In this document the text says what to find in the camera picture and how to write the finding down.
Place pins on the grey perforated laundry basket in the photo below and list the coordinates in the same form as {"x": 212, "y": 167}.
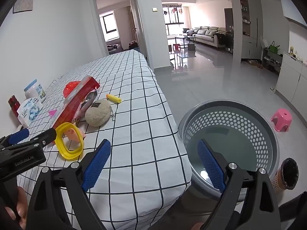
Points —
{"x": 237, "y": 131}

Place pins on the pink triangular wrapper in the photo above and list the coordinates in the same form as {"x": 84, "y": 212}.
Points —
{"x": 52, "y": 113}

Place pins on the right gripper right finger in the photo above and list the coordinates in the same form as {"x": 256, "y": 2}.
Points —
{"x": 247, "y": 198}

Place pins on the person's left hand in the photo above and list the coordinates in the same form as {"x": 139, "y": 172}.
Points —
{"x": 22, "y": 207}

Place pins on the green tote bag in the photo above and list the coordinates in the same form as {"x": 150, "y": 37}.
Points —
{"x": 274, "y": 48}

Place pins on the red toothpaste box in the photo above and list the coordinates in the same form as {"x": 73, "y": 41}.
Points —
{"x": 73, "y": 101}

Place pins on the red plastic bag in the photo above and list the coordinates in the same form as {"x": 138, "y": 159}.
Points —
{"x": 69, "y": 88}

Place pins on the pink plastic stool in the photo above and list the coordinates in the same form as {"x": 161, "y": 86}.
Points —
{"x": 282, "y": 120}

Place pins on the pink pig toy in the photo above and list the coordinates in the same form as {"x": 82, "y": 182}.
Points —
{"x": 72, "y": 134}

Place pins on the glass coffee table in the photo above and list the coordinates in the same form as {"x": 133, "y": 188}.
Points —
{"x": 185, "y": 40}

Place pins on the dark red can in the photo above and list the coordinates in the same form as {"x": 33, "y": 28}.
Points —
{"x": 14, "y": 104}

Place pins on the yellow marker pen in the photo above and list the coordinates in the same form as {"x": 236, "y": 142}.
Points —
{"x": 113, "y": 98}

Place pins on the beige round plush pouch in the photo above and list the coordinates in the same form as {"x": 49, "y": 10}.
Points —
{"x": 98, "y": 113}

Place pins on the checkered small trash bin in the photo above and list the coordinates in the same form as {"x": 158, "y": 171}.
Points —
{"x": 286, "y": 177}

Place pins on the blue white tissue pack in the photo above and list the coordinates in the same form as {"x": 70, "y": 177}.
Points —
{"x": 28, "y": 111}

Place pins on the red small stool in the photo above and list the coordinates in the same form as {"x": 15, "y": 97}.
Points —
{"x": 176, "y": 48}

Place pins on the wall picture frame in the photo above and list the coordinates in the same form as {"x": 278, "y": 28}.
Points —
{"x": 22, "y": 6}

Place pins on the beige sofa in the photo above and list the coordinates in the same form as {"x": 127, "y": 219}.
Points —
{"x": 208, "y": 35}

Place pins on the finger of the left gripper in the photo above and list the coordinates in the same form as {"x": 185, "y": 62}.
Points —
{"x": 14, "y": 138}
{"x": 41, "y": 140}

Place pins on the checkered white tablecloth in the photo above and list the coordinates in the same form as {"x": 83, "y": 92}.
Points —
{"x": 148, "y": 168}

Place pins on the white jar blue lid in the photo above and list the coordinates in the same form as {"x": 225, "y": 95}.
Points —
{"x": 35, "y": 89}

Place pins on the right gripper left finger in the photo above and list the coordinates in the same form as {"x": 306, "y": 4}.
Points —
{"x": 47, "y": 210}

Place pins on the white low cabinet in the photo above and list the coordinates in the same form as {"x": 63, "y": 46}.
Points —
{"x": 291, "y": 83}

